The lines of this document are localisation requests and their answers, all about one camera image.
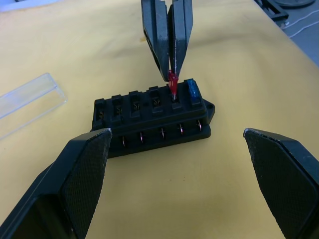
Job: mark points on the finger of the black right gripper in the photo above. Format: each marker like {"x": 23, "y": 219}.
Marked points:
{"x": 155, "y": 37}
{"x": 180, "y": 35}

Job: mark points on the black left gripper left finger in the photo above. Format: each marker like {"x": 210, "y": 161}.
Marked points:
{"x": 74, "y": 179}

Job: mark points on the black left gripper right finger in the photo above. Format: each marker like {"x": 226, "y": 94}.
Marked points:
{"x": 286, "y": 179}

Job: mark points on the red blade fuse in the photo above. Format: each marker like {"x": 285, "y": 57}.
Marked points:
{"x": 172, "y": 83}

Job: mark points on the blue blade fuse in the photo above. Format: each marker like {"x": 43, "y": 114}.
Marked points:
{"x": 194, "y": 93}

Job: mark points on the black fuse box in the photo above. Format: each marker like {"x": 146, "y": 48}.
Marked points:
{"x": 159, "y": 117}

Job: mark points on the clear plastic fuse box cover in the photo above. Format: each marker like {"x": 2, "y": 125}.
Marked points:
{"x": 27, "y": 104}

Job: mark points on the dark round base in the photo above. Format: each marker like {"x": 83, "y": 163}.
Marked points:
{"x": 296, "y": 2}

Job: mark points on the black metal frame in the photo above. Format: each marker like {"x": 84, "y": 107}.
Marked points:
{"x": 274, "y": 11}

